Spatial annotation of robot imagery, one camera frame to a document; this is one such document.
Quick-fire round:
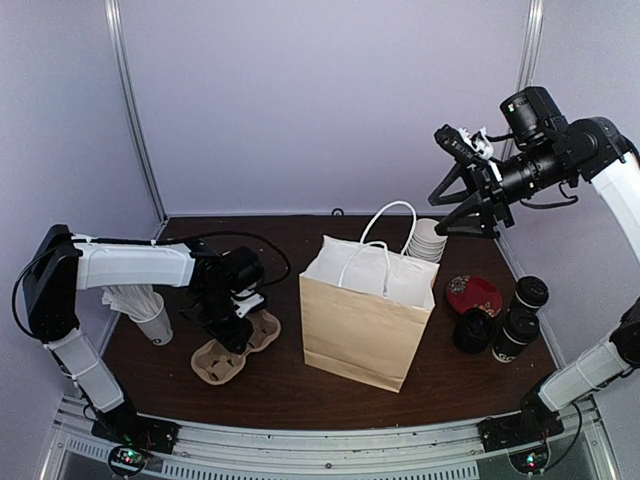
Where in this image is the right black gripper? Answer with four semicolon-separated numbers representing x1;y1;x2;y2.
430;136;574;238

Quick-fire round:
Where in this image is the aluminium front rail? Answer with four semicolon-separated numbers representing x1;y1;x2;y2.
49;389;609;480

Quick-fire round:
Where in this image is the black paper coffee cup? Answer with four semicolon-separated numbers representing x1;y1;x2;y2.
491;331;534;364
508;294;545;315

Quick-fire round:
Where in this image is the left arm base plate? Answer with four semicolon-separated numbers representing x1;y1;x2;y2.
91;412;180;454

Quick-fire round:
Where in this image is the left aluminium corner post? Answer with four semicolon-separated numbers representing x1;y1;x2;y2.
104;0;168;224

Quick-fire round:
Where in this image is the red patterned plate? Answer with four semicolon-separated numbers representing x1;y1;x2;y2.
446;275;503;318

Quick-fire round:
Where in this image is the brown paper takeout bag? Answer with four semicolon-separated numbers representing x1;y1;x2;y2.
298;200;441;395

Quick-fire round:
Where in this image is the white cup holding straws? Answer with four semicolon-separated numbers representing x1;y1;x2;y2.
131;293;173;346

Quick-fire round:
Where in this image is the black cup lid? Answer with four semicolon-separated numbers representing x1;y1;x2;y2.
503;308;540;345
514;276;549;308

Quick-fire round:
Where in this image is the stack of paper cups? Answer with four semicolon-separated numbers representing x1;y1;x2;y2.
407;218;448;263

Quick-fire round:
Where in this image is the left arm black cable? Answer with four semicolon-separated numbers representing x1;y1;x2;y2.
12;232;292;346

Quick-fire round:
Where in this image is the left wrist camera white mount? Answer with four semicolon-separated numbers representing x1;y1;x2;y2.
232;293;267;318

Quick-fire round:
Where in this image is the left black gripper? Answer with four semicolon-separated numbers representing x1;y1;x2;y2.
195;287;253;354

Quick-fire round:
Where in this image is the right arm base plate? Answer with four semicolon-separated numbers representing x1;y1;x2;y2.
477;412;564;453

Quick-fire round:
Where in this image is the bundle of wrapped straws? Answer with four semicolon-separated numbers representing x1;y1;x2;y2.
101;285;162;321

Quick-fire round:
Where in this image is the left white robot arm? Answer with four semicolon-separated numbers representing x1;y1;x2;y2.
12;224;265;444

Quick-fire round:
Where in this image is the cardboard cup carrier tray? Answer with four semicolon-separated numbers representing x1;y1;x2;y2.
190;310;281;386

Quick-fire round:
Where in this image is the stack of black lids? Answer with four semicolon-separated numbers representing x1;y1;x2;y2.
452;308;496;354

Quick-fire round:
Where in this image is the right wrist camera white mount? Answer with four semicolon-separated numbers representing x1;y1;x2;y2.
434;124;499;173

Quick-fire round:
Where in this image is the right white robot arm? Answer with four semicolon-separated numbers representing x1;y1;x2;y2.
428;86;639;442

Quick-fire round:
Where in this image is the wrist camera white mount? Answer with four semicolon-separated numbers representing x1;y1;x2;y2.
434;124;499;173
232;293;267;318

